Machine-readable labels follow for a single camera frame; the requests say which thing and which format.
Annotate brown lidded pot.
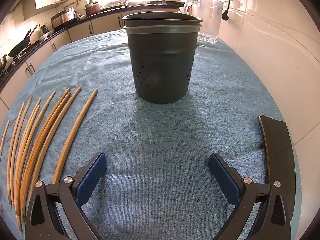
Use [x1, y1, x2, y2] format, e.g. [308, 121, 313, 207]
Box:
[84, 2, 101, 16]

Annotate dark grey utensil holder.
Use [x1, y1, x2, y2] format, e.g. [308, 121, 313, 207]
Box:
[122, 12, 203, 103]

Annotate set of wooden chopsticks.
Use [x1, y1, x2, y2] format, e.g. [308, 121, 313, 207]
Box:
[0, 87, 98, 231]

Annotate steel rice cooker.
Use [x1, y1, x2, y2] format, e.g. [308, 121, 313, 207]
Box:
[51, 7, 78, 29]

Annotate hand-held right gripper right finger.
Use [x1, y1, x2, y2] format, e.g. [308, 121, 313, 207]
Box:
[208, 152, 292, 240]

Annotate beige base cabinets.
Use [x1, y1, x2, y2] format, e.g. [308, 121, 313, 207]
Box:
[0, 9, 181, 112]

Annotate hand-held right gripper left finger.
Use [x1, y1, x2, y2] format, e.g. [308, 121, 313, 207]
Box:
[24, 152, 107, 240]

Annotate blue tablecloth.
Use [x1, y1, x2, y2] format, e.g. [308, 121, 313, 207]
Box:
[0, 29, 303, 240]

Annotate black kitchen countertop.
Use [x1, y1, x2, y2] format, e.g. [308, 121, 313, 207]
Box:
[0, 1, 187, 92]

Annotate black wok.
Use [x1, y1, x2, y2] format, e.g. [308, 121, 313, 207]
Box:
[8, 25, 38, 57]

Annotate black smartphone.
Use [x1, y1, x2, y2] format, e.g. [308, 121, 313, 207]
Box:
[258, 115, 297, 221]

